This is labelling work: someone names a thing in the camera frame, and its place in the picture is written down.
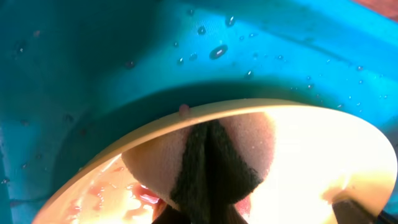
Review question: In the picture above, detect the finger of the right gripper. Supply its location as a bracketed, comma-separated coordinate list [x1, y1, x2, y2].
[332, 198, 397, 224]

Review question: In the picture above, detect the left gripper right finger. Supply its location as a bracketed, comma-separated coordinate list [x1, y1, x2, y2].
[225, 205, 248, 224]

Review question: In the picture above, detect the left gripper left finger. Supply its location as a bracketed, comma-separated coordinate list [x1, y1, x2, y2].
[152, 203, 190, 224]

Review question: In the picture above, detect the green scrubbing sponge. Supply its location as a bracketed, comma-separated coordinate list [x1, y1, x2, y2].
[121, 113, 275, 224]

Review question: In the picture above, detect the yellow-green plate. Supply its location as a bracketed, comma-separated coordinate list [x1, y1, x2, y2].
[34, 99, 397, 223]

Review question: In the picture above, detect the blue plastic tray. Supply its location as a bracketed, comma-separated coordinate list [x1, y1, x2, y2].
[1, 0, 397, 223]

